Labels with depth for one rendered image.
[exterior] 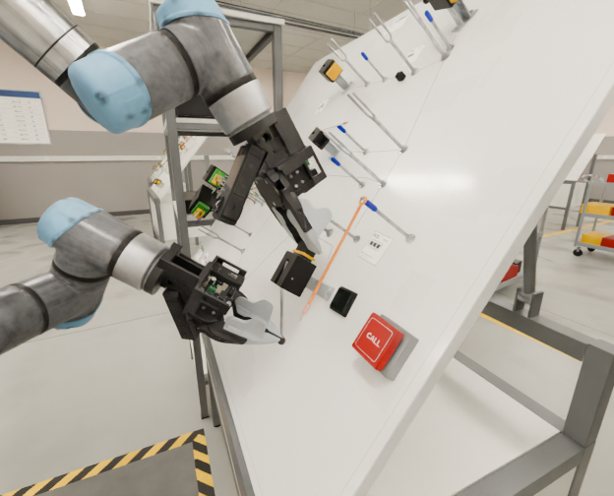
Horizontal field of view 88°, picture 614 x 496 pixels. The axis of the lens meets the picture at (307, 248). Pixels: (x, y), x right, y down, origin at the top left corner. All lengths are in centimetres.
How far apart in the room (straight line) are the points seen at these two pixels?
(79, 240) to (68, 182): 763
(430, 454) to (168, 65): 72
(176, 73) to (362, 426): 45
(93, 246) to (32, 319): 11
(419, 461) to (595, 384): 34
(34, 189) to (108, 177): 128
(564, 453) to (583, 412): 8
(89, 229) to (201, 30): 28
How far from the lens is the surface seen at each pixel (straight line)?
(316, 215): 48
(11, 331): 51
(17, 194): 830
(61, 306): 54
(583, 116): 47
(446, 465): 72
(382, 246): 50
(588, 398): 81
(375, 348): 38
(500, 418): 84
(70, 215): 52
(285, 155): 47
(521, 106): 53
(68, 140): 810
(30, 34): 53
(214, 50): 44
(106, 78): 40
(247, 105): 44
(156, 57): 42
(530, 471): 77
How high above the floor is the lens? 132
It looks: 17 degrees down
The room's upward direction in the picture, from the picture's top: straight up
